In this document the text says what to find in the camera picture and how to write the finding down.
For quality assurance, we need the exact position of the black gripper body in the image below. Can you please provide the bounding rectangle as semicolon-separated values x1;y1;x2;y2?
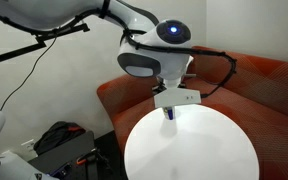
151;77;186;95

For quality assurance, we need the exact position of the blue marker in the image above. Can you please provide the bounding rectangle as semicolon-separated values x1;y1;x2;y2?
163;107;174;120

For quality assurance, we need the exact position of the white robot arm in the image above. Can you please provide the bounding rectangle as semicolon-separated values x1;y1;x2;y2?
0;0;236;96

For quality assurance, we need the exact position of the round white table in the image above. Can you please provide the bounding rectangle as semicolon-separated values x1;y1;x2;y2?
124;105;260;180

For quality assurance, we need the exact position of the orange sofa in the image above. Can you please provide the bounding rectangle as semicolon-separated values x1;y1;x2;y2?
97;46;288;180

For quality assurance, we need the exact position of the lower black orange clamp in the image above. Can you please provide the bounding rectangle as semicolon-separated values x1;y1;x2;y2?
76;148;112;172

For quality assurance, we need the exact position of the black backpack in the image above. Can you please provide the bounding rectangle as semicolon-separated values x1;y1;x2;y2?
33;121;86;155

